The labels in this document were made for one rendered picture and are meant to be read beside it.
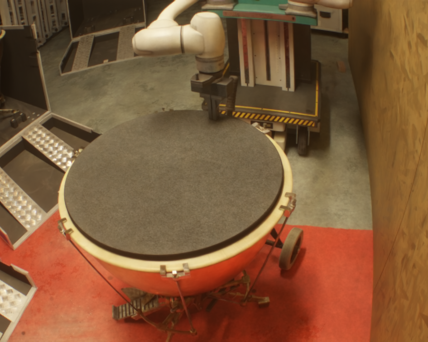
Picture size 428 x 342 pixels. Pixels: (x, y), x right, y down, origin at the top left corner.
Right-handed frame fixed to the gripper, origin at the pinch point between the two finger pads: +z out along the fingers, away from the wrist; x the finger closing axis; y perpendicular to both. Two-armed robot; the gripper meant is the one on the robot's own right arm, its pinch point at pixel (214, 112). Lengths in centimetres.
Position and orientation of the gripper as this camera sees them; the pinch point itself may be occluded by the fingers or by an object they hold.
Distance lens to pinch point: 145.6
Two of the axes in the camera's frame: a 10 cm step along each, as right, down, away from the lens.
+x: -8.8, -2.6, 4.1
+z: 0.6, 7.8, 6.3
